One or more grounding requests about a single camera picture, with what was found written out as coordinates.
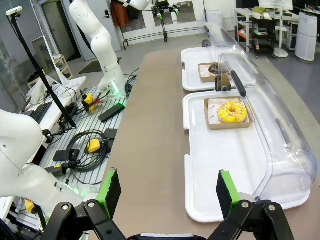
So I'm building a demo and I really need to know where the white display tray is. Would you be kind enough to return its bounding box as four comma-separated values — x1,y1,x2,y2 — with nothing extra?
182,89,312,224
180,46,238,92

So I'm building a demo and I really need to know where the small white camera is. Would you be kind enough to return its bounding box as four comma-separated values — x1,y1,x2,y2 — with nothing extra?
6,6,23,17

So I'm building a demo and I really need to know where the ribbed metal base plate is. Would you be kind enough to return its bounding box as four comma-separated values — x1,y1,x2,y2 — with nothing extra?
39,84,131,192

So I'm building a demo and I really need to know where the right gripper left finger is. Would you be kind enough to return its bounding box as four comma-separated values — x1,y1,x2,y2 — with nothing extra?
41,167,128,240

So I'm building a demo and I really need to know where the white shelf table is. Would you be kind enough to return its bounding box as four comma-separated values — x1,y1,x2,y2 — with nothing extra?
236,7,254,52

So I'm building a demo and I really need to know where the yellow emergency stop button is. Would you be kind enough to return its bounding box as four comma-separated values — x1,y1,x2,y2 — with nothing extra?
86,138,102,154
83,92,97,112
24,199,36,213

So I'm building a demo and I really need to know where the black keyboard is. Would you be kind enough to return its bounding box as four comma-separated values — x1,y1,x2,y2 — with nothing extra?
21,101,53,125

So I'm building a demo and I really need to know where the white air purifier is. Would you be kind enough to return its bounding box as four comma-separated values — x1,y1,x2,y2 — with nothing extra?
294,11,318,63

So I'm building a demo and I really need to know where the orange hanging jacket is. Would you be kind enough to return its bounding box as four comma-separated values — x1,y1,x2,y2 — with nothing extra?
111,1,131,27

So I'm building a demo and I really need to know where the computer monitor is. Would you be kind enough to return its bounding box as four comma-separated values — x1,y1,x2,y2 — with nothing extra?
31,36,63,86

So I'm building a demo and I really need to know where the small wooden shelf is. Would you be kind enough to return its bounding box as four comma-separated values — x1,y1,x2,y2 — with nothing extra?
53,55,75,81

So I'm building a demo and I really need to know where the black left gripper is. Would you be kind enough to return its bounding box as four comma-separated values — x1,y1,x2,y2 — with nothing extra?
151,0,181,18

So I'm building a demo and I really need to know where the yellow sprinkled donut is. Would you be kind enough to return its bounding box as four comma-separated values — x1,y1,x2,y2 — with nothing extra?
217,101,248,125

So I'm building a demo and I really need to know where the flat black box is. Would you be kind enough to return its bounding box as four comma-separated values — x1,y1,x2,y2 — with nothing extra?
52,149,80,162

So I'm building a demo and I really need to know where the chocolate sprinkled donut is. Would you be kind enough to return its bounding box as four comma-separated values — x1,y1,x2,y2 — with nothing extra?
208,62,230,77

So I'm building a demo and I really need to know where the long black power brick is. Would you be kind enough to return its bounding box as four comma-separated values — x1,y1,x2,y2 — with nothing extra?
98,102,126,123

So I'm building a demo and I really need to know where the clear plastic display cover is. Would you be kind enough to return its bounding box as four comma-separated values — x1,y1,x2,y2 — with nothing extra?
202,21,251,76
215,52,318,203

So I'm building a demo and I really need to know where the black camera pole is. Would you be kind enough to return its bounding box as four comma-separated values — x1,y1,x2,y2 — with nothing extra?
9,14,77,130

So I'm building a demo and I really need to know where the white computer desk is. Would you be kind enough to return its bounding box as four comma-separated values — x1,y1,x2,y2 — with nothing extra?
21,76,87,126

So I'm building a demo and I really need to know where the brown cardboard donut box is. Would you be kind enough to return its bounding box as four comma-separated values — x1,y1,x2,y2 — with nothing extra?
203,96,254,130
197,62,237,83

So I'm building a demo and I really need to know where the black shelf cart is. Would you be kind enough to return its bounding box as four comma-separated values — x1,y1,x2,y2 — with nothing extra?
251,11,278,59

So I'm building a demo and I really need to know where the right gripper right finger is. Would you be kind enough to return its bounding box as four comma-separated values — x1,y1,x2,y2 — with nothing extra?
207,169,296,240

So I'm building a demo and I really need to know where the white floor stand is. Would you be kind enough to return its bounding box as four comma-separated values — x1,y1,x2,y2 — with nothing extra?
273,0,291,58

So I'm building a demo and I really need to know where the coiled black cable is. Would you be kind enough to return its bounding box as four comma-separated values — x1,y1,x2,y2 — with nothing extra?
65,129,112,185

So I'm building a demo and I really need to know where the black yellow hand tool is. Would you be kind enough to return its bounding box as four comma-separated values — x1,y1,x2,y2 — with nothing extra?
44,159,81,176

